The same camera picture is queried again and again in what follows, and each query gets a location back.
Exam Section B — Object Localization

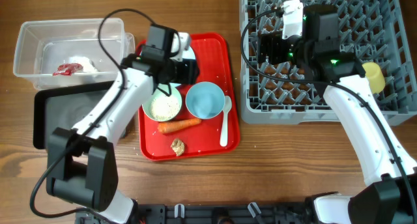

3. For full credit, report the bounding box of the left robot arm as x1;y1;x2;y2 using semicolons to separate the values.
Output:
42;24;199;223

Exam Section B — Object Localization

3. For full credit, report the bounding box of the orange carrot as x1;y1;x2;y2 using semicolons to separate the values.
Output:
158;118;202;134

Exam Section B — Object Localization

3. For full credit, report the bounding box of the red plastic tray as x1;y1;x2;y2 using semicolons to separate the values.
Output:
138;33;240;161

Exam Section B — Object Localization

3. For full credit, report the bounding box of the grey dishwasher rack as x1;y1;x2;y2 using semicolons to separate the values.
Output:
239;0;416;126

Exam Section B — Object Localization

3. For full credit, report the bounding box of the beige food lump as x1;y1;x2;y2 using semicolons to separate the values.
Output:
171;139;185;156

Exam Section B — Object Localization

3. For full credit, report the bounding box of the clear plastic bin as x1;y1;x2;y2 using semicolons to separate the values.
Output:
13;18;135;90

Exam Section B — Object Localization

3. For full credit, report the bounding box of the black waste bin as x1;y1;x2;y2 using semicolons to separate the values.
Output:
33;81;113;149

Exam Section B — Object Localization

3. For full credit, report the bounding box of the white plastic spoon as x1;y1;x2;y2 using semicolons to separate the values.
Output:
220;96;232;147

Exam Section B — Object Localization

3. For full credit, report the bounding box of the light blue bowl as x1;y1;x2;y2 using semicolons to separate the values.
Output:
185;81;225;120

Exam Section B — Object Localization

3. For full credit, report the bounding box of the red snack wrapper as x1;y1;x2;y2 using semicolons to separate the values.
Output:
53;63;83;76

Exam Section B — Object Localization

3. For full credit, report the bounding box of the yellow plastic cup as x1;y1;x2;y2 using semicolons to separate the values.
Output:
362;62;386;94

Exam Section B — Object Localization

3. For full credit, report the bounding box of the green bowl with rice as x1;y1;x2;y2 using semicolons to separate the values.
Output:
142;84;182;122

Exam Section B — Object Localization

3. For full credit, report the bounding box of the light blue plate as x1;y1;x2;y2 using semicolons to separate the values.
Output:
168;43;199;87

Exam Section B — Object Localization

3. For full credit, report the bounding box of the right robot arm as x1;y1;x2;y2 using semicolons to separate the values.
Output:
257;0;416;223

